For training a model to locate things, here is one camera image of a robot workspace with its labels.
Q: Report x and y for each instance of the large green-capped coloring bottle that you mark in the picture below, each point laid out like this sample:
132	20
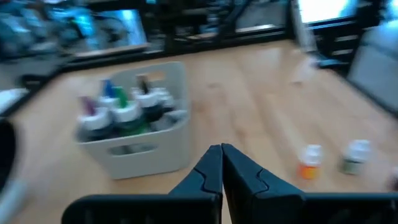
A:
127	116

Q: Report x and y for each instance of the small orange dropper bottle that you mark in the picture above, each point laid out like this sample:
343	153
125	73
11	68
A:
309	163

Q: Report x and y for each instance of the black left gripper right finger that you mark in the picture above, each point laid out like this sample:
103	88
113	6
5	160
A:
280	208

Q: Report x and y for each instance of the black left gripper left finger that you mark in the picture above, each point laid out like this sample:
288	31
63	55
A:
155	210

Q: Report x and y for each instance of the large blue-capped coloring bottle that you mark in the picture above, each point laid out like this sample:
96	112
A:
108	90

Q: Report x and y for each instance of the large black-capped coloring bottle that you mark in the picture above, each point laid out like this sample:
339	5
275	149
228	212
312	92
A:
149	102

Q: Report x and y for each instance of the small green dropper bottle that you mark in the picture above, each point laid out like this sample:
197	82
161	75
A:
354	158

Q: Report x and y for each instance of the large purple-capped coloring bottle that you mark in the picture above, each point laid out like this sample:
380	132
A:
93	123

